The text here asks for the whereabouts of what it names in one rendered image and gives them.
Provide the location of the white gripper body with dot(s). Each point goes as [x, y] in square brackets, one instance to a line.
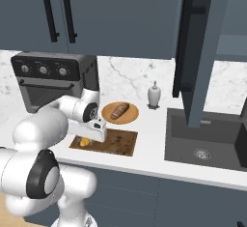
[84, 132]

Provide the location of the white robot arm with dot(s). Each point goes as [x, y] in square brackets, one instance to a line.
[38, 131]

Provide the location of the yellow croissant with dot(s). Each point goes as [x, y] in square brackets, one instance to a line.
[84, 142]

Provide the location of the brown wooden cutting board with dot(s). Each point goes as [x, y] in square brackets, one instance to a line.
[117, 142]

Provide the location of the blue-grey base cabinet drawers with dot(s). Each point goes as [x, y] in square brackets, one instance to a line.
[125, 198]

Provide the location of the wide blue-grey cabinet door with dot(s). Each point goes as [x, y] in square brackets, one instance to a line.
[128, 15]

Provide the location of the blue-grey base cabinet door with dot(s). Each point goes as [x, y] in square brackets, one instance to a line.
[199, 205]

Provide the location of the open blue-grey cabinet door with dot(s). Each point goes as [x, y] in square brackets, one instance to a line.
[205, 50]

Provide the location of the brown bread loaf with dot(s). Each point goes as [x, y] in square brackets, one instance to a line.
[119, 111]

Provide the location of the round tan plate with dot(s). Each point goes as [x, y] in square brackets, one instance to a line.
[128, 116]

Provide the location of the black toaster oven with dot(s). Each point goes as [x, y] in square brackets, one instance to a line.
[48, 97]

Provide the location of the grey toaster oven knob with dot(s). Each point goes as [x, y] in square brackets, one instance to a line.
[43, 70]
[24, 68]
[63, 71]

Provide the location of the white soap dispenser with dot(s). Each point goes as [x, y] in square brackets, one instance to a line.
[154, 95]

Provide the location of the dark grey sink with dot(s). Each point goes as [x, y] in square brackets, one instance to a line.
[205, 140]

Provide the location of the open blue-grey wall cabinet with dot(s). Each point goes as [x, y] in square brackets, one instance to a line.
[233, 18]

